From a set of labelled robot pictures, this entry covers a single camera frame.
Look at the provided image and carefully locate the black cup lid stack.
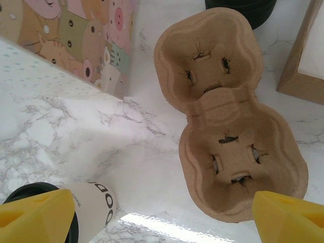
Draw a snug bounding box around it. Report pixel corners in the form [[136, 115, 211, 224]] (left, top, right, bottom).
[[204, 0, 276, 30]]

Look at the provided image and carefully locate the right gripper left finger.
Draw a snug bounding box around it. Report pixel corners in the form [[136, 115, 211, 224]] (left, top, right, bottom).
[[0, 188, 76, 243]]

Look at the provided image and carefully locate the cartoon animal print gift bag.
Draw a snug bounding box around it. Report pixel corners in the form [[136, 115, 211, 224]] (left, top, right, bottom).
[[0, 0, 141, 102]]

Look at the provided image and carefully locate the brown cardboard box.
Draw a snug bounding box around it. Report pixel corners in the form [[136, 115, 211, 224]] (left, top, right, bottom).
[[276, 0, 324, 106]]

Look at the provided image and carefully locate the white printed paper cup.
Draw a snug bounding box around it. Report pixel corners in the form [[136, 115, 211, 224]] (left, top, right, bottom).
[[67, 182, 118, 243]]

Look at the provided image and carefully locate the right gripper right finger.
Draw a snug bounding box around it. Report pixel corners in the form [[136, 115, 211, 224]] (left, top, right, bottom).
[[252, 190, 324, 243]]

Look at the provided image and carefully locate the brown pulp cup carrier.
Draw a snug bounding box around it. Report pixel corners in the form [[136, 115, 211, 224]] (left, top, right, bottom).
[[153, 7, 308, 223]]

